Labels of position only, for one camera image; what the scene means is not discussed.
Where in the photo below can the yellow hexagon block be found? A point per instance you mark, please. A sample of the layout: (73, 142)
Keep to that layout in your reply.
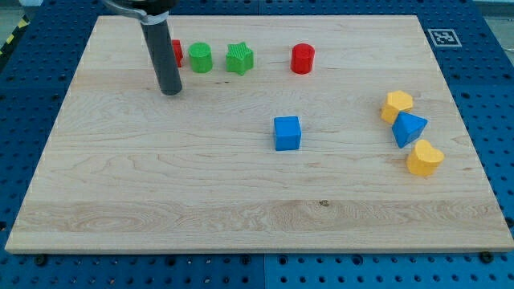
(396, 102)

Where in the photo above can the blue cube block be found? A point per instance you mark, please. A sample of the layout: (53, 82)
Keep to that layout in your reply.
(287, 133)

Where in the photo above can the red cylinder block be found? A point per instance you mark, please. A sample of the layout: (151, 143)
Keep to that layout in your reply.
(302, 58)

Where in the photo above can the blue triangle block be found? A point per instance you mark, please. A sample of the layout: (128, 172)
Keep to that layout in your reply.
(407, 128)

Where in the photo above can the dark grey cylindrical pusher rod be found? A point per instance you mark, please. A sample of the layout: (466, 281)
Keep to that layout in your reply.
(161, 52)

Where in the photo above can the red star block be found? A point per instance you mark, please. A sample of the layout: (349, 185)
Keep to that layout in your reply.
(177, 50)

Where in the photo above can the green cylinder block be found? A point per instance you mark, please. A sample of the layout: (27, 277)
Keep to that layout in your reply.
(200, 57)

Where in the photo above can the green star block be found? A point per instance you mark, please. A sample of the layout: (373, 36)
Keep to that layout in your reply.
(239, 58)

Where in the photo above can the white fiducial marker tag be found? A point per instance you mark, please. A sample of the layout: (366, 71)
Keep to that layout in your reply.
(443, 37)

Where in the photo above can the yellow heart block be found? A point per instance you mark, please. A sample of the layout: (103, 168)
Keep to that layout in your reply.
(424, 159)

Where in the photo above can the light wooden board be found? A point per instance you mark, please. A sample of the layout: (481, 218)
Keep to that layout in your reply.
(127, 170)

